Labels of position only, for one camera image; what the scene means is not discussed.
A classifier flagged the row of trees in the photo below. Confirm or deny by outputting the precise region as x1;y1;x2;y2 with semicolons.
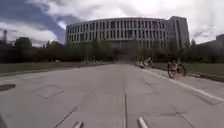
0;36;224;64

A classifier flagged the dark building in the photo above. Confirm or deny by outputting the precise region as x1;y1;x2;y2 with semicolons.
199;33;224;51

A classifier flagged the grey paved plaza ground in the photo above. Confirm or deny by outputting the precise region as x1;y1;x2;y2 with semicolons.
0;63;224;128

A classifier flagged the large curved pale building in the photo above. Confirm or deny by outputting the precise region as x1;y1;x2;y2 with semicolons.
64;15;190;61

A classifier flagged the grass lawn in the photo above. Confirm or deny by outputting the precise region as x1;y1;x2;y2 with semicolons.
153;62;224;78
0;61;114;75

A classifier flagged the distant tower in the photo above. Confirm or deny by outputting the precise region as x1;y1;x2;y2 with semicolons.
2;29;8;44

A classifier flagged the low kerb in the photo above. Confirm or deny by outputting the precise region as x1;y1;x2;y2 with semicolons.
186;71;224;84

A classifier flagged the robot's own part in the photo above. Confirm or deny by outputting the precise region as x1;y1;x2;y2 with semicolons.
73;120;84;128
137;117;149;128

